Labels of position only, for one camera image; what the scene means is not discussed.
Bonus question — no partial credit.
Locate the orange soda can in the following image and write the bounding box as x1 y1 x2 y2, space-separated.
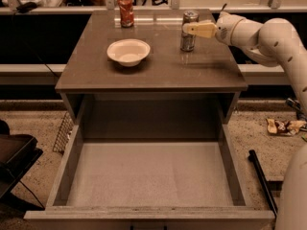
117 0 134 28

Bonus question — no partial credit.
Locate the brown snack wrapper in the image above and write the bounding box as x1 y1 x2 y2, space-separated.
267 118 306 136

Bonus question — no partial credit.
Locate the grey drawer cabinet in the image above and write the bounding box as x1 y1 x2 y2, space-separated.
55 9 249 142

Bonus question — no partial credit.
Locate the blue snack packet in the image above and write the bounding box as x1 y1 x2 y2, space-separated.
286 98 307 121

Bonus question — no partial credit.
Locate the black tray stand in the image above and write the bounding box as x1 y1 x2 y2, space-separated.
0 120 44 211

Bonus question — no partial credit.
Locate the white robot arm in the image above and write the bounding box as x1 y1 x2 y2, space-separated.
182 11 307 230

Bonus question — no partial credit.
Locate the silver redbull can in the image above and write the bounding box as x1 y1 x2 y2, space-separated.
180 10 200 52

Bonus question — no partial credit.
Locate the black pole on floor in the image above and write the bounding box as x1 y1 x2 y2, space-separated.
248 149 278 217

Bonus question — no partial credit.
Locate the open grey top drawer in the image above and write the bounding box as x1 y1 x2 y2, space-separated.
25 127 274 230

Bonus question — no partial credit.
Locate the wire mesh basket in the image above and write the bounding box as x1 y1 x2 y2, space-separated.
53 112 73 154

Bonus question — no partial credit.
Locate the white paper bowl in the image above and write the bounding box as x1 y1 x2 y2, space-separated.
106 39 151 67

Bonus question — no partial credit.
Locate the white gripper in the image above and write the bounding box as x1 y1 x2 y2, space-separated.
182 11 245 46

